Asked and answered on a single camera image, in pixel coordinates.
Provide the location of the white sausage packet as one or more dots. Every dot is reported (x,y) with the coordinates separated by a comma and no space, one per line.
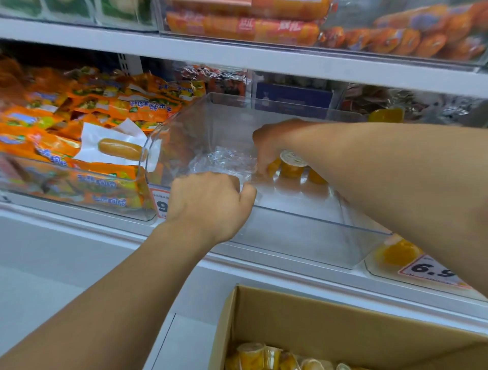
(118,148)

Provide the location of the person's right hand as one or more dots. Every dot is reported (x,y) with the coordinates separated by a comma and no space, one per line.
(278,137)

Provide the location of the pile of brown sachets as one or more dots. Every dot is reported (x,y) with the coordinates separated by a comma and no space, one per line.
(366,97)

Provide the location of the dark blue card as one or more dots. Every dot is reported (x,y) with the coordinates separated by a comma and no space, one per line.
(293,95)

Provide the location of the person's left hand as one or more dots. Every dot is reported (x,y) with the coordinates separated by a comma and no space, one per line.
(206,206)

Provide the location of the crumpled clear plastic bag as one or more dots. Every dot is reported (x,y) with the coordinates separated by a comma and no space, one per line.
(225,160)

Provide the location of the cluster of white-lid jelly cups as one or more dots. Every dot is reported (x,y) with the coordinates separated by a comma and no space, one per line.
(293,164)

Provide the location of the pile of yellow jelly cups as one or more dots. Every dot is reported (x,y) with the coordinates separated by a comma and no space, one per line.
(251,356)

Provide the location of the pile of red snack packets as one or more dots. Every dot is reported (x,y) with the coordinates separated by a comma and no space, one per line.
(213,78)

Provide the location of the person's right forearm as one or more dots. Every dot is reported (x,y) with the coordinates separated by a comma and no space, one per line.
(411,183)

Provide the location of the person's left forearm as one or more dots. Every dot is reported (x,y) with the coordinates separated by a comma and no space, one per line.
(95,305)

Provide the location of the brown cardboard box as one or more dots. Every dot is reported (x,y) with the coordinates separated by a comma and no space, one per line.
(324,324)

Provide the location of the pile of silver foil packets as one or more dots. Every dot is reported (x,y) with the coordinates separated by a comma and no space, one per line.
(446,106)

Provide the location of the pile of orange snack packets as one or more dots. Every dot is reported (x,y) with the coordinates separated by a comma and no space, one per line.
(45,114)

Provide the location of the orange white price tag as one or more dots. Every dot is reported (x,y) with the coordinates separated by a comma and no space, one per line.
(160,206)
(431,268)

